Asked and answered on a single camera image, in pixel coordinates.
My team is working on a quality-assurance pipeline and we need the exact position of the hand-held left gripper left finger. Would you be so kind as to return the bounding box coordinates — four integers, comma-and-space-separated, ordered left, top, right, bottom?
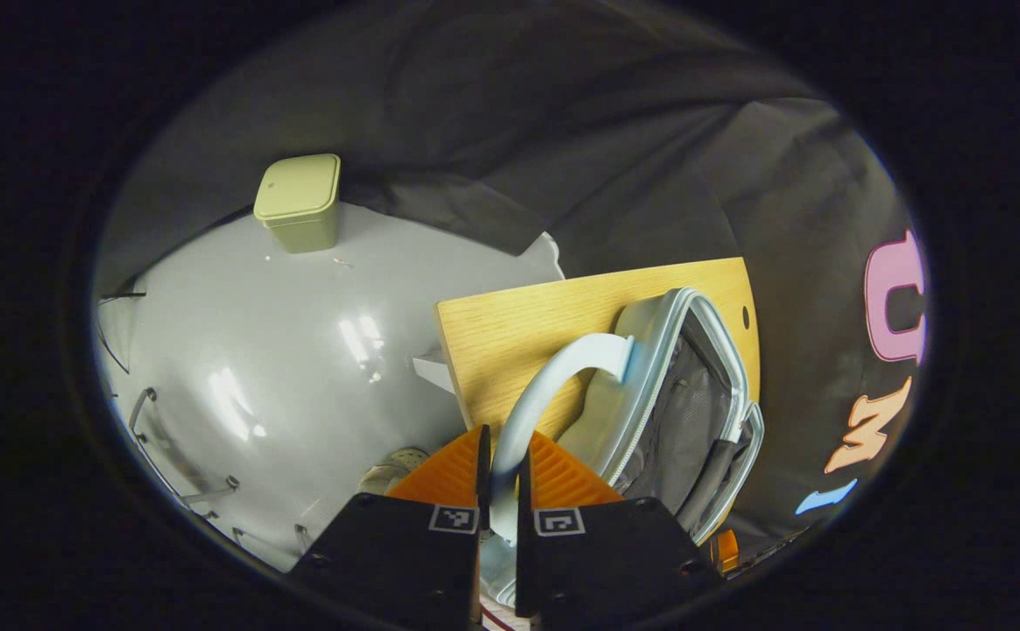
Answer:
289, 425, 491, 628

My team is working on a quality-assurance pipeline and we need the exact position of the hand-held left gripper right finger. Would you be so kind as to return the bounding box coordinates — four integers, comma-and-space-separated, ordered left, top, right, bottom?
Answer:
514, 427, 726, 627

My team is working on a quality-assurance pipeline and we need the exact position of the round perforated disc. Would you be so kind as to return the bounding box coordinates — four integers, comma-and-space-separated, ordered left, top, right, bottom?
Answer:
359, 447, 430, 496

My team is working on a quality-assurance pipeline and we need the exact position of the white table support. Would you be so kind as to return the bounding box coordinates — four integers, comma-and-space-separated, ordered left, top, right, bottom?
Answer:
412, 349, 458, 395

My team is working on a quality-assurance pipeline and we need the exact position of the pale green lidded bin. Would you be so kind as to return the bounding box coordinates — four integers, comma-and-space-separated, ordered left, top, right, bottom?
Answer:
253, 154, 342, 254

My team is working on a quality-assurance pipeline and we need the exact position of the black backdrop cloth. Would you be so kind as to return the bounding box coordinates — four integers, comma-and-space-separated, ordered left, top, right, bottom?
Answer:
98, 0, 927, 562

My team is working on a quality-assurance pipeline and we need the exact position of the chrome metal frame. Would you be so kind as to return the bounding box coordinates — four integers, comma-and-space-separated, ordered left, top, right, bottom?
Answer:
127, 386, 311, 562

